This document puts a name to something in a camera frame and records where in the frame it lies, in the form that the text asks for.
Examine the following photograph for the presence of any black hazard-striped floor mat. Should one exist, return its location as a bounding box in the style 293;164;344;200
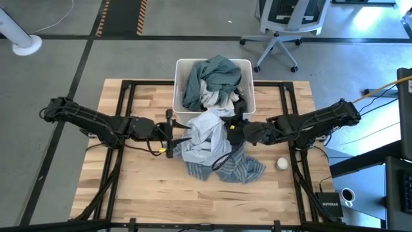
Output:
95;0;149;37

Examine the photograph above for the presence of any black keyboard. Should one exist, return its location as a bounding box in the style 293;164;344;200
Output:
402;170;412;215

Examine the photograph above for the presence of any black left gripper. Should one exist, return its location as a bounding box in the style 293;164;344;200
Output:
151;108;193;159

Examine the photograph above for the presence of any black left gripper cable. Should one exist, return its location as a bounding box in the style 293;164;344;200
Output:
124;138;169;158

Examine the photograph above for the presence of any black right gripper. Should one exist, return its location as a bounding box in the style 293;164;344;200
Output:
220;111;250;148

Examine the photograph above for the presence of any white office chair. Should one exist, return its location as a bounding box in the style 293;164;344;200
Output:
239;0;331;73

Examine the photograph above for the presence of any teal patterned shirt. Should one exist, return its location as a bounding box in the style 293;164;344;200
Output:
182;54;243;113

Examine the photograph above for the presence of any blue striped cloth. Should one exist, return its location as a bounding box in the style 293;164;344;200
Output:
185;146;267;184

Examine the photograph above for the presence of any white cloth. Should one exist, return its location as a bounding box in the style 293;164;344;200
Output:
199;79;236;111

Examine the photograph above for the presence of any yellow cable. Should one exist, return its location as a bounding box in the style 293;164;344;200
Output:
352;75;412;104

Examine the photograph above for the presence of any black metal table frame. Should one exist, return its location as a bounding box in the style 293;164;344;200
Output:
0;79;412;232

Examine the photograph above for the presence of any black upright panel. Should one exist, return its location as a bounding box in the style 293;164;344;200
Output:
396;66;412;162

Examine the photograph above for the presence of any plain black garment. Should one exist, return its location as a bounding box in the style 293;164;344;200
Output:
232;92;248;114

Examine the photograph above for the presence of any thin white floor cable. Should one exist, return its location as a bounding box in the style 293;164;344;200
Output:
30;0;75;35

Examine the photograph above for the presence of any black floor cable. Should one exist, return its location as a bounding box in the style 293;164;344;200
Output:
359;84;400;114

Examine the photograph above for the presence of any black side desk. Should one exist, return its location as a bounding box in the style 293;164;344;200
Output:
328;140;412;231

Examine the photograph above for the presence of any black Netgear switch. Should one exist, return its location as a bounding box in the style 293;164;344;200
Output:
314;191;344;218

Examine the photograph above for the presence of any white coffee mug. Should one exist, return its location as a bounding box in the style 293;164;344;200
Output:
340;187;357;208

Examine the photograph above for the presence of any white pole stand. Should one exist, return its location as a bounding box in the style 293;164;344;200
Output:
0;8;43;57

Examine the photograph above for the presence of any white plastic bin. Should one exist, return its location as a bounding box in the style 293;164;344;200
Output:
172;58;257;125

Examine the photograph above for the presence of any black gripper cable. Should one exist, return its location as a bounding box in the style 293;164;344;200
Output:
211;141;245;171
124;138;169;158

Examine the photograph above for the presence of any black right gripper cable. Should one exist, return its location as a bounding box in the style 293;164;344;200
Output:
211;141;245;171

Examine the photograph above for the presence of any light blue shirt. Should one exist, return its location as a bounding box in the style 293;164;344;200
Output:
180;108;238;168

